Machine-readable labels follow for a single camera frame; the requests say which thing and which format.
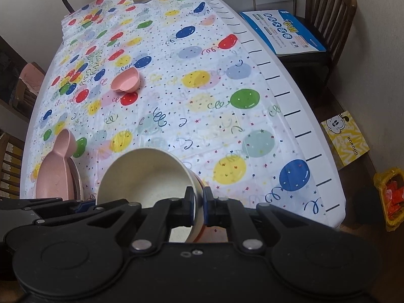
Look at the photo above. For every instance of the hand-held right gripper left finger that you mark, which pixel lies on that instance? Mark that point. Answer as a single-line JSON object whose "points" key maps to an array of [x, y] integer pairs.
{"points": [[190, 205]]}

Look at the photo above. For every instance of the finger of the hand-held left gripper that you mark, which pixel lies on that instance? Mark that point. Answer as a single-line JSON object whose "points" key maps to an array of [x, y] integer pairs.
{"points": [[85, 207], [38, 202]]}

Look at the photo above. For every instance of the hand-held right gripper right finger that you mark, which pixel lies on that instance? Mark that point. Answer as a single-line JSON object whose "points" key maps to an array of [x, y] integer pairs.
{"points": [[207, 205]]}

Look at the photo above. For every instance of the pink mouse-shaped divided plate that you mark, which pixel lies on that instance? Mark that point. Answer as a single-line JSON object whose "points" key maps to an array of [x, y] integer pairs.
{"points": [[53, 170]]}

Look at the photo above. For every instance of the beige bowl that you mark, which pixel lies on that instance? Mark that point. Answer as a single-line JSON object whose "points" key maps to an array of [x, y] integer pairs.
{"points": [[142, 176]]}

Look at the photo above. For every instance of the light wooden chair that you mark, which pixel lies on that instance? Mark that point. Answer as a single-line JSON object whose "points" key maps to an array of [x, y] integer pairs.
{"points": [[11, 167]]}

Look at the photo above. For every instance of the balloon print tablecloth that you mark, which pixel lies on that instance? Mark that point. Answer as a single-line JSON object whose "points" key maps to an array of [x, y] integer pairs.
{"points": [[176, 110]]}

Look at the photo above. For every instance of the wooden chair with pink cloth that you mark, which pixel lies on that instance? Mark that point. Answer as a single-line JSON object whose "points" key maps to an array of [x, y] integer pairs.
{"points": [[23, 94]]}

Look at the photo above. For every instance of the pink cloth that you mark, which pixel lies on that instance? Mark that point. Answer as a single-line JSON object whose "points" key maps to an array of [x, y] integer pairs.
{"points": [[31, 75]]}

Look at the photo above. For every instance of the pink heart-shaped dish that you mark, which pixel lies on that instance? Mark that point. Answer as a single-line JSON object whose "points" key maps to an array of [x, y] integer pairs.
{"points": [[126, 80]]}

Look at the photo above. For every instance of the yellow cartoon box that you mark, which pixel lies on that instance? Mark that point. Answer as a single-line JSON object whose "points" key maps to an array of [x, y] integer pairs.
{"points": [[345, 139]]}

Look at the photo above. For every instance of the yellow bag with orange packets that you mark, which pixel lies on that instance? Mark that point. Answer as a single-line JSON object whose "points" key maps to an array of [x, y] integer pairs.
{"points": [[391, 198]]}

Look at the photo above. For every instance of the blue and white flat box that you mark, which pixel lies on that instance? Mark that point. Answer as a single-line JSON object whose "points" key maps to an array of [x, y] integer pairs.
{"points": [[281, 31]]}

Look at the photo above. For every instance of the dark wooden chair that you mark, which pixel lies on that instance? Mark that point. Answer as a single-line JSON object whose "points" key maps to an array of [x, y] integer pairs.
{"points": [[331, 12]]}

